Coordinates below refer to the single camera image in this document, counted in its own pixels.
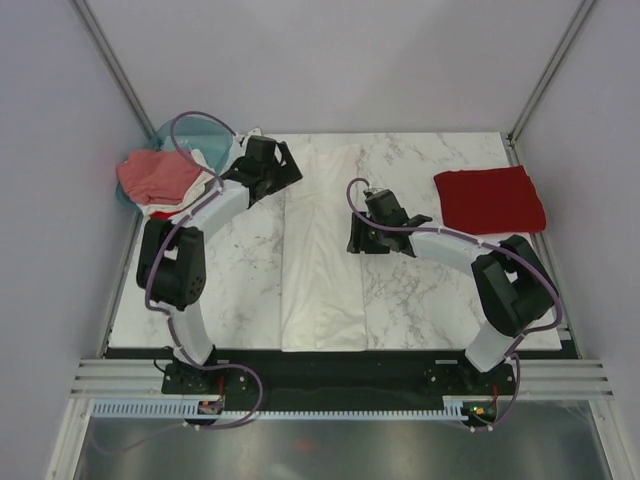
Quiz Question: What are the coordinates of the aluminium frame post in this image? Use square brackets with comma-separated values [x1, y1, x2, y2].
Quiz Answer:
[70, 0, 155, 138]
[503, 0, 600, 149]

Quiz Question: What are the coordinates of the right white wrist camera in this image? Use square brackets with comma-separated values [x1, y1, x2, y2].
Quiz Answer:
[363, 186, 387, 198]

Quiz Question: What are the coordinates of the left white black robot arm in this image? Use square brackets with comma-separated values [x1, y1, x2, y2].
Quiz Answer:
[136, 135, 303, 393]

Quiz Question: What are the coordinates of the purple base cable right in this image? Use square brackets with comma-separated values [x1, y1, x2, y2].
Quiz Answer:
[462, 357, 524, 434]

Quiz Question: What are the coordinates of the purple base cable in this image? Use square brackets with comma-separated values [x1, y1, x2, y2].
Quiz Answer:
[462, 357, 524, 434]
[182, 362, 266, 432]

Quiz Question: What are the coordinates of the aluminium extrusion crossbar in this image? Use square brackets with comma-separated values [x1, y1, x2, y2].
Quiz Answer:
[72, 359, 613, 401]

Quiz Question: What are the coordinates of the white t shirt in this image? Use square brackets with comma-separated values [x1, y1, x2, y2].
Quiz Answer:
[281, 145, 368, 352]

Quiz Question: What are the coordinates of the white slotted cable duct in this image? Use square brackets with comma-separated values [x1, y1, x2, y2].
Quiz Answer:
[92, 395, 469, 420]

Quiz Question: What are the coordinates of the pink t shirt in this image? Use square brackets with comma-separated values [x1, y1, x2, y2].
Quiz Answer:
[116, 149, 202, 205]

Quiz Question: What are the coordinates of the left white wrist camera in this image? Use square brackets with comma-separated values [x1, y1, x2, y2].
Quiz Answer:
[235, 127, 263, 146]

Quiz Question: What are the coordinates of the teal plastic basket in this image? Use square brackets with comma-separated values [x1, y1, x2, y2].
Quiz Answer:
[116, 116, 234, 213]

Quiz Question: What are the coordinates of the folded red t shirt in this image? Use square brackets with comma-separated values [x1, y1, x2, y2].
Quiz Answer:
[434, 166, 547, 236]

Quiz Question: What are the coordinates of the white shirt red trim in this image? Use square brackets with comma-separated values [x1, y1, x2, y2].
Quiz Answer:
[135, 148, 221, 219]

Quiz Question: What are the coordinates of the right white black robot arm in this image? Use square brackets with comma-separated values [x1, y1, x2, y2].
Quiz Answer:
[346, 178, 563, 394]

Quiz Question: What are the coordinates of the left aluminium frame post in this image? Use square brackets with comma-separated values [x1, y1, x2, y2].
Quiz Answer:
[70, 0, 155, 138]

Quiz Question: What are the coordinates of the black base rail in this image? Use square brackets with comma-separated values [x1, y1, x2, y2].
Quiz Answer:
[162, 350, 516, 413]

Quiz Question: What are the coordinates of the right aluminium frame post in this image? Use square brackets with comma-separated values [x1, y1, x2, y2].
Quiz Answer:
[503, 0, 600, 149]

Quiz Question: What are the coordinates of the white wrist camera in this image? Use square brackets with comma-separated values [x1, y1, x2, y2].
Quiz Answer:
[235, 127, 263, 146]
[363, 186, 387, 198]

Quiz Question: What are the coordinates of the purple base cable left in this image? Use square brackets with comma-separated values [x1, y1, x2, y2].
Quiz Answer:
[182, 362, 266, 432]

